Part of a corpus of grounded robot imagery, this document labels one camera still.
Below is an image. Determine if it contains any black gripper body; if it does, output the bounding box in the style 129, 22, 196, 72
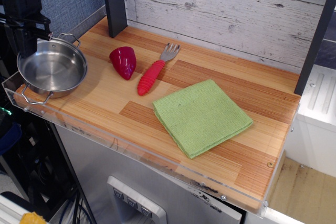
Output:
1, 0, 51, 39

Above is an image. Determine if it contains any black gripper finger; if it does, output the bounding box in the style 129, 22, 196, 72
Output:
15, 28, 37, 58

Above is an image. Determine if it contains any stainless steel two-handled pot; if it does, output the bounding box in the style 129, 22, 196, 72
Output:
17, 38, 88, 104

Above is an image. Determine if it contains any red toy bell pepper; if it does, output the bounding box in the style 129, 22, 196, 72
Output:
109, 46, 137, 80

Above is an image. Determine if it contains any silver toy fridge cabinet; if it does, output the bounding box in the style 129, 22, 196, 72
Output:
55, 125, 246, 223

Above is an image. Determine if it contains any yellow object at corner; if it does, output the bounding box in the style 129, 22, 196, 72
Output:
19, 212, 47, 224

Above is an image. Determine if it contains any green folded cloth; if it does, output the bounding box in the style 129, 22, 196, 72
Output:
153, 80, 253, 159

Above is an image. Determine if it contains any grey water dispenser panel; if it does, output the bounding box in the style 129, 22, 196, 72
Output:
107, 176, 167, 223

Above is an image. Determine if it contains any clear acrylic table guard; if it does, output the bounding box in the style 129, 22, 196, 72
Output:
1, 6, 301, 219

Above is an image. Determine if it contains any white toy sink unit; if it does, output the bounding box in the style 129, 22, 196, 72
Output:
284, 65, 335, 177

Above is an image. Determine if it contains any dark left upright post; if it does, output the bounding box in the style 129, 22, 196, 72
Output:
104, 0, 128, 38

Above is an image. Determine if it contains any dark upright post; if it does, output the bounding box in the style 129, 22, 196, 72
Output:
294, 0, 335, 95
104, 0, 128, 38

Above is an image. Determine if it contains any red handled metal fork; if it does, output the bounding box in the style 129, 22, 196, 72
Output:
137, 43, 181, 96

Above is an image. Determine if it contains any dark right upright post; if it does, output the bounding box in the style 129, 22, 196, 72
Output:
294, 0, 335, 95

